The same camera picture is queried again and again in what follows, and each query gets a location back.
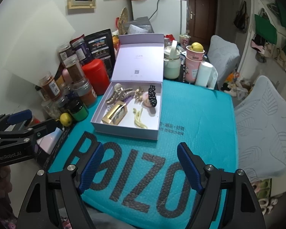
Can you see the red cylindrical canister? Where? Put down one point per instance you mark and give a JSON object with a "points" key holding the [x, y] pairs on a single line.
{"points": [[95, 72]]}

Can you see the labelled amber spice jar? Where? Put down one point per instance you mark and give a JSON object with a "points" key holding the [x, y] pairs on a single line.
{"points": [[50, 86]]}

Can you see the purple label jar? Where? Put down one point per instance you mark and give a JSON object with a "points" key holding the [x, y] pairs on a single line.
{"points": [[80, 48]]}

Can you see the green black jar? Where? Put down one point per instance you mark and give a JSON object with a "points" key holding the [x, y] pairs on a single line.
{"points": [[78, 110]]}

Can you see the white blue power bank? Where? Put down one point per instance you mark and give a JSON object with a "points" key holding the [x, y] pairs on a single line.
{"points": [[48, 142]]}

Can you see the black snack pouch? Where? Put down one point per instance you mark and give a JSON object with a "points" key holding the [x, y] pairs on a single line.
{"points": [[101, 47]]}

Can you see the gold box with window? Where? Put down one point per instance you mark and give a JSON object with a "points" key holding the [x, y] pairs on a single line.
{"points": [[116, 114]]}

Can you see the gold charm keychain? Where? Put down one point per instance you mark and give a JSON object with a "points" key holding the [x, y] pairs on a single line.
{"points": [[139, 95]]}

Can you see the yellow fruit on cup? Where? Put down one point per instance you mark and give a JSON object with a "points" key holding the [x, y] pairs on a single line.
{"points": [[197, 47]]}

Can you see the pink round jar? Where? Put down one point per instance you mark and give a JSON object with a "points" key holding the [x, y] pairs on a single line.
{"points": [[145, 99]]}

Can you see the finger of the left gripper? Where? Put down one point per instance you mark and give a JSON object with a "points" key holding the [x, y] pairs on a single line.
{"points": [[13, 119], [44, 128]]}

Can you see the brown powder clear jar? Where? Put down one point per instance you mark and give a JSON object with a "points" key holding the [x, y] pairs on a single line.
{"points": [[74, 68]]}

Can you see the yellow green fruit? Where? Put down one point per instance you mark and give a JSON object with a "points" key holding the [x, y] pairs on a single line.
{"points": [[66, 119]]}

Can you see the white quilted chair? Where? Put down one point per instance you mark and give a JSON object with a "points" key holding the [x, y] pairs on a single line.
{"points": [[261, 132]]}

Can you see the cream hair claw clip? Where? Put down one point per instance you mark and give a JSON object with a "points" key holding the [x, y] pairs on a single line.
{"points": [[137, 119]]}

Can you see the pink panda paper cup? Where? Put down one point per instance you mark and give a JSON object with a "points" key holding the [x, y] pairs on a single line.
{"points": [[192, 62]]}

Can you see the pale green white kettle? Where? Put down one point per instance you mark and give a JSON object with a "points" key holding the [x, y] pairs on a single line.
{"points": [[172, 61]]}

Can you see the black polka dot scrunchie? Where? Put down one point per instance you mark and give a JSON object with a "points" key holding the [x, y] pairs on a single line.
{"points": [[152, 96]]}

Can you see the white refrigerator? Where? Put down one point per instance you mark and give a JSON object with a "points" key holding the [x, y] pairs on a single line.
{"points": [[168, 17]]}

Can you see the lavender open gift box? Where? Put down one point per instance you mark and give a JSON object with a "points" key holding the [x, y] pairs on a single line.
{"points": [[139, 62]]}

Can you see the orange powder clear jar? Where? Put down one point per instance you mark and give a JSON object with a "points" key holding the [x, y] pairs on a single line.
{"points": [[85, 92]]}

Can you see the brown door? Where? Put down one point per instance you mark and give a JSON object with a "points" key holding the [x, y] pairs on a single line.
{"points": [[202, 20]]}

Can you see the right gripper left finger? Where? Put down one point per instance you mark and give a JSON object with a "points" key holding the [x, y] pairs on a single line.
{"points": [[88, 165]]}

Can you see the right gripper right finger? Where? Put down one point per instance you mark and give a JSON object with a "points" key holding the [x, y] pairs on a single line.
{"points": [[193, 167]]}

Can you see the operator left hand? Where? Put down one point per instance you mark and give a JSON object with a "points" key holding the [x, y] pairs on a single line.
{"points": [[5, 181]]}

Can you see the teal bubble mailer mat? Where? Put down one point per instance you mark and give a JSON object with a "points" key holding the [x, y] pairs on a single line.
{"points": [[140, 183]]}

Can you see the beige large hair claw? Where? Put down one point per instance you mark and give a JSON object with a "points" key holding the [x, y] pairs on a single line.
{"points": [[119, 92]]}

